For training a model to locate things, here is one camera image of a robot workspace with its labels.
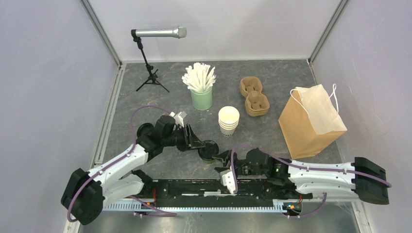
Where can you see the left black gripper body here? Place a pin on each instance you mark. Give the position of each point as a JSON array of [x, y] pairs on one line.
[[181, 141]]

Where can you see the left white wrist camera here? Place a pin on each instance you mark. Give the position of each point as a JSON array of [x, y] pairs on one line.
[[179, 118]]

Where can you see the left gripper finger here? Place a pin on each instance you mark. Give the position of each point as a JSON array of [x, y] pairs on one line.
[[193, 138], [196, 146]]

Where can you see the black tripod mic stand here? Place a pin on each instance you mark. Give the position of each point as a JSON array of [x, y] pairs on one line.
[[152, 78]]

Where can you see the green paper coffee cup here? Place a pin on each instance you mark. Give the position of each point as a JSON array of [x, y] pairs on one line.
[[209, 161]]

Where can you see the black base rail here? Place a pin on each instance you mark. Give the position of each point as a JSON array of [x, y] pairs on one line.
[[211, 193]]

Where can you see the brown paper bag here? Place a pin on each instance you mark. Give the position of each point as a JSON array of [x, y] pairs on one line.
[[310, 121]]

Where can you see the stack of white paper cups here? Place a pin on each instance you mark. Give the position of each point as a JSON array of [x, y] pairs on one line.
[[228, 119]]

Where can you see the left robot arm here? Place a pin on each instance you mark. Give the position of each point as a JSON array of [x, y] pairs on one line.
[[88, 192]]

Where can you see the silver microphone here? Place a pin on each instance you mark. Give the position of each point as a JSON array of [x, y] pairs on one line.
[[177, 32]]

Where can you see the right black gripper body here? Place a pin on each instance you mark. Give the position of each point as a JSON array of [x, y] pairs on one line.
[[243, 168]]

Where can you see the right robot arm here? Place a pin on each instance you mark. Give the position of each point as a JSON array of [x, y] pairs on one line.
[[361, 178]]

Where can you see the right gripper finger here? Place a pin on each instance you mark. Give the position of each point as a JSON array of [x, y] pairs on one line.
[[223, 157], [222, 170]]

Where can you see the brown cardboard cup carrier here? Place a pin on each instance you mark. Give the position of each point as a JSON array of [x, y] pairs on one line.
[[256, 103]]

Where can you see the black plastic cup lid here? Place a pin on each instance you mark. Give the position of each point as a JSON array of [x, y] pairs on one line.
[[211, 149]]

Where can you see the green straw holder cup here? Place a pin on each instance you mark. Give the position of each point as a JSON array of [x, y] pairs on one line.
[[201, 100]]

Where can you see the white paper straws bundle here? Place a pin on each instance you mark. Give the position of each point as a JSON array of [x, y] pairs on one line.
[[199, 77]]

